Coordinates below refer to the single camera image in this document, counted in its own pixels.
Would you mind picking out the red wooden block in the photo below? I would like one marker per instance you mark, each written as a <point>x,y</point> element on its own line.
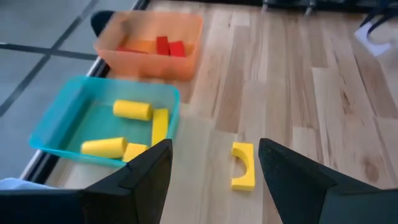
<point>162,46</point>
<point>177,49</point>

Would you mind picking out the black rounded floor object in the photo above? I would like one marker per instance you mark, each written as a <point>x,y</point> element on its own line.
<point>101,21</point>

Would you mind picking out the yellow wooden cylinder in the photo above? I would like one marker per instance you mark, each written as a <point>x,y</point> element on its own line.
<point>102,147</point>
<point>132,109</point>

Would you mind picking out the yellow wooden plank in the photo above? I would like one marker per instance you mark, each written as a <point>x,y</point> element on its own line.
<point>160,124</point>

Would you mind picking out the small yellow block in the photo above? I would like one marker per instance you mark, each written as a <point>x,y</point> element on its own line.
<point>133,152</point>

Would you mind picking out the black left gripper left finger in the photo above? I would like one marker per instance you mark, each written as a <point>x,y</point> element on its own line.
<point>133,199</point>

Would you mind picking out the orange plastic bin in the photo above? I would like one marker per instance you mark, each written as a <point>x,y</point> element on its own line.
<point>149,67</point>

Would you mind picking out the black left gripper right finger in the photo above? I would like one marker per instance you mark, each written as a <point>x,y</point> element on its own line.
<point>298,193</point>

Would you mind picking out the teal plastic bin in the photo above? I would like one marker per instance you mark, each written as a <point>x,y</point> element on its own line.
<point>102,124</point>

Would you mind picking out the white paper sheet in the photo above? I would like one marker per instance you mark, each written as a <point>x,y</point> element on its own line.
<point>373,46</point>

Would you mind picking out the yellow arch block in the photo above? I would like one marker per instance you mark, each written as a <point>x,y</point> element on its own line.
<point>248,165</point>

